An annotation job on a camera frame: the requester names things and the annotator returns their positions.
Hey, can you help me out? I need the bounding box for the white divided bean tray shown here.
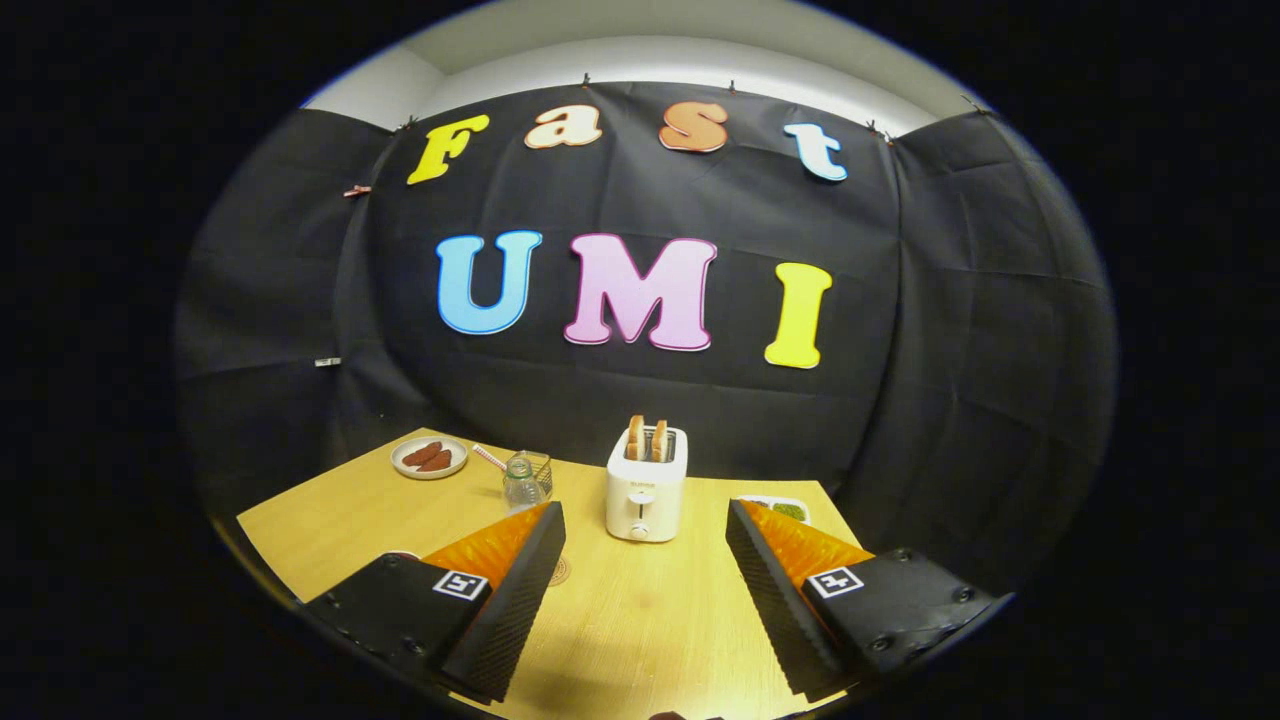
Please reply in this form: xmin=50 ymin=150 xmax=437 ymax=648
xmin=735 ymin=495 xmax=811 ymax=526

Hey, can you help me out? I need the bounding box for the small white plate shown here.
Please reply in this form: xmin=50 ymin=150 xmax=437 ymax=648
xmin=390 ymin=435 xmax=469 ymax=481

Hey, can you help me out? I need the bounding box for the clear plastic juice bottle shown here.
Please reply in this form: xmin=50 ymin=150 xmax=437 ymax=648
xmin=503 ymin=455 xmax=546 ymax=513

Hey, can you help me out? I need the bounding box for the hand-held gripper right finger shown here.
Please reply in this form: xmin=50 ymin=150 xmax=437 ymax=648
xmin=725 ymin=498 xmax=1001 ymax=701

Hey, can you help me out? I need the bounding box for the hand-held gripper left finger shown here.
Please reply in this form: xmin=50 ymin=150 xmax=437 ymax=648
xmin=305 ymin=500 xmax=567 ymax=704

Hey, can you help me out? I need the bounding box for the white toaster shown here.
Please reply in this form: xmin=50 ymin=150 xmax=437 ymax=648
xmin=605 ymin=427 xmax=689 ymax=544

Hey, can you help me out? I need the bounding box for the black backdrop cloth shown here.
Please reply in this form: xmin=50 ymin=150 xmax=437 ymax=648
xmin=172 ymin=80 xmax=1118 ymax=601

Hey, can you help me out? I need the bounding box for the wooden table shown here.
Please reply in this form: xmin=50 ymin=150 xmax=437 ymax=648
xmin=237 ymin=428 xmax=861 ymax=720

